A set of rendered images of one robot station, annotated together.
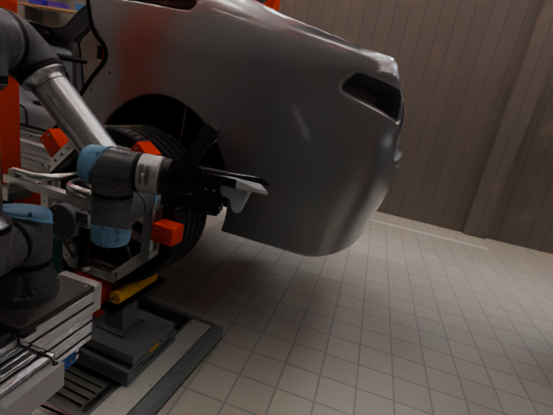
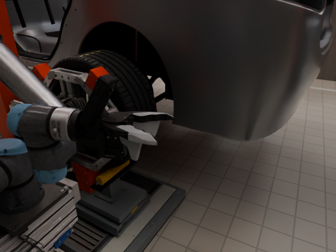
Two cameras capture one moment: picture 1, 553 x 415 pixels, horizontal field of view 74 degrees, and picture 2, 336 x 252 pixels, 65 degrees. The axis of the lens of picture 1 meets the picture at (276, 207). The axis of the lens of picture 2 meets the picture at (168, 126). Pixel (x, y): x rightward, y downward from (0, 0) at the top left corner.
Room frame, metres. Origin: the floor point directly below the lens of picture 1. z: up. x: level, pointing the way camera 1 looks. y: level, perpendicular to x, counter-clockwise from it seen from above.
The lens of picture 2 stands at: (0.22, -0.10, 1.48)
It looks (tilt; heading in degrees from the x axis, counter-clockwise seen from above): 27 degrees down; 14
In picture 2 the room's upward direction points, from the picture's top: straight up
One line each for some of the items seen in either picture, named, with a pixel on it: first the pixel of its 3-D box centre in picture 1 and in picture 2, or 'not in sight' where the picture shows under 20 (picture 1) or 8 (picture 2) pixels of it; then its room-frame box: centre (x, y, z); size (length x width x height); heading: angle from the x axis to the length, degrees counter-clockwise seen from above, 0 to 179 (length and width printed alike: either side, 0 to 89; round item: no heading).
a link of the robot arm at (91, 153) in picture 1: (113, 169); (38, 122); (0.67, 0.32, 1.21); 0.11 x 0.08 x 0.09; 92
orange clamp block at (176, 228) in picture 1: (167, 232); not in sight; (1.26, 0.38, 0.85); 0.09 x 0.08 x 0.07; 74
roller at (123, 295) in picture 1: (135, 285); (113, 170); (1.40, 0.54, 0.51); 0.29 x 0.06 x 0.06; 164
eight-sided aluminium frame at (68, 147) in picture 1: (99, 210); (78, 121); (1.34, 0.69, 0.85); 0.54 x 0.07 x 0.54; 74
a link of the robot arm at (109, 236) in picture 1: (115, 214); (52, 154); (0.69, 0.32, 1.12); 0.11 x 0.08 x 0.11; 2
